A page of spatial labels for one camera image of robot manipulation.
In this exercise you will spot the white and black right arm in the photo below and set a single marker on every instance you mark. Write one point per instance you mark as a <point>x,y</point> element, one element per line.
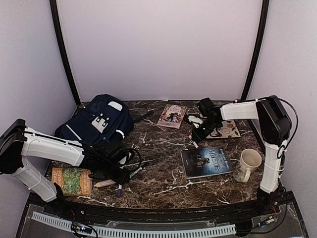
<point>275,126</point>

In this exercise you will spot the floral patterned notebook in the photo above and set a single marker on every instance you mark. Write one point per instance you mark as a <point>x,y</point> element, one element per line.
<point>228,130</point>

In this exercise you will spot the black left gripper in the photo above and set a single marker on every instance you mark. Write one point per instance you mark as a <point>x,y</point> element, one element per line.
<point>120,179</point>

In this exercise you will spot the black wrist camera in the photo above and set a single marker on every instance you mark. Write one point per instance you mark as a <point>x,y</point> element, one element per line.
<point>205,106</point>
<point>117,153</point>

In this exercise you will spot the white marker black cap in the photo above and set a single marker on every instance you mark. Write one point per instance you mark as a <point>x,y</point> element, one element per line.
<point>139,169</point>

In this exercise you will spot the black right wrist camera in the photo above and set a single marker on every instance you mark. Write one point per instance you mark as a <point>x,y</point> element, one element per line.
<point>205,106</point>

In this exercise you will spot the white marker red cap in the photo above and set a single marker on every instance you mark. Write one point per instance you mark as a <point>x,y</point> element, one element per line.
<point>193,142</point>

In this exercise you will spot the pink illustrated paperback book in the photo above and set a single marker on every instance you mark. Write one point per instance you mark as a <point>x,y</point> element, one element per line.
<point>172,116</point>

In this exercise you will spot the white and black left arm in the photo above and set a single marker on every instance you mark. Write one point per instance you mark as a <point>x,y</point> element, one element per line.
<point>20,142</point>

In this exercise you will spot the green Storey Treehouse book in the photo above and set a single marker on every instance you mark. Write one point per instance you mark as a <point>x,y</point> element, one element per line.
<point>73,181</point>

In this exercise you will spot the white marker purple cap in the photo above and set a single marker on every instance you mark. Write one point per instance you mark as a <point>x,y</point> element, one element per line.
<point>119,190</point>

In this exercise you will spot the black right corner frame post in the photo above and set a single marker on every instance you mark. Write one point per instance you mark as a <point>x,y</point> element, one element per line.
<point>257,49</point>

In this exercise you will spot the black corner frame post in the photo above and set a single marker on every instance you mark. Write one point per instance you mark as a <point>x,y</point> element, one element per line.
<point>63,53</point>
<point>257,49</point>

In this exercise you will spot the cream ceramic mug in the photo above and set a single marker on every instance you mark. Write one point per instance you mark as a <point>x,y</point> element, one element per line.
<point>249,161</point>

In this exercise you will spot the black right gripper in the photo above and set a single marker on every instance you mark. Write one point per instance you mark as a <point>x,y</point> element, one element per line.
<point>199,138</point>

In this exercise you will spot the black left corner frame post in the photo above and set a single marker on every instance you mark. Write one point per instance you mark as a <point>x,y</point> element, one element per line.
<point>63,53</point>

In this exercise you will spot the dark blue Wuthering Heights book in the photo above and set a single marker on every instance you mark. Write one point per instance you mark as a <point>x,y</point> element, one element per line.
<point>205,162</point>

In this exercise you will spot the grey slotted cable duct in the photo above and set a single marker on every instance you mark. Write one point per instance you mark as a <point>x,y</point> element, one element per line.
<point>132,230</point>

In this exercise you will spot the black front table rail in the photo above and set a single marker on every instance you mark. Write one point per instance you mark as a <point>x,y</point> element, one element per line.
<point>90,211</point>

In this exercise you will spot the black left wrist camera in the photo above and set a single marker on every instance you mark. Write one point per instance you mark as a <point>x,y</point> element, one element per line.
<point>117,153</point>

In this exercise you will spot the navy blue student backpack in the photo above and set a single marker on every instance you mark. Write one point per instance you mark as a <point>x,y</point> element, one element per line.
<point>103,120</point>

